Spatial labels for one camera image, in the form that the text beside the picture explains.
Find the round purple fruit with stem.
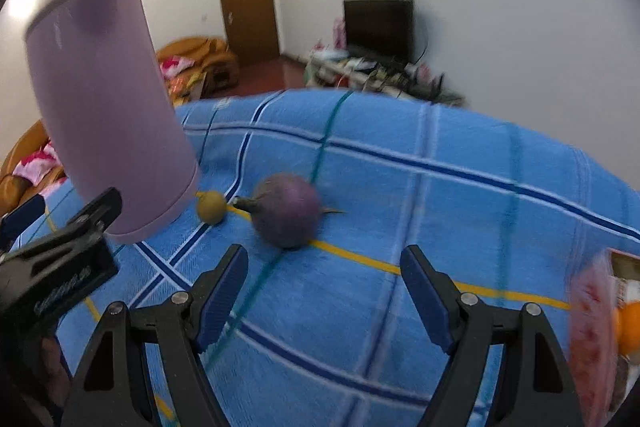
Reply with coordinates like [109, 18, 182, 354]
[232, 173, 343, 249]

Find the person's left hand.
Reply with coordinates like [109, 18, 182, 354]
[20, 333, 73, 426]

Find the pink metal tin box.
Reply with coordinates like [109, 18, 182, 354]
[567, 248, 639, 426]

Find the purple cylindrical container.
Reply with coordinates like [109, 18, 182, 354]
[24, 0, 200, 244]

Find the small olive round fruit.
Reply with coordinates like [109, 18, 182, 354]
[196, 191, 227, 227]

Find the pink floral cushion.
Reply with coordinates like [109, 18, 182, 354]
[158, 55, 195, 80]

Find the orange leather sofa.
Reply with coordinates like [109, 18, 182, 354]
[155, 37, 240, 106]

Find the blue plaid tablecloth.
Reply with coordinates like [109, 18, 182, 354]
[58, 90, 639, 426]

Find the brown wooden door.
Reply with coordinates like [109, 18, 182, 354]
[220, 0, 280, 66]

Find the white tv stand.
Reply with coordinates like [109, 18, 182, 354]
[304, 49, 466, 107]

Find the black television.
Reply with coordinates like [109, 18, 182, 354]
[343, 0, 414, 65]

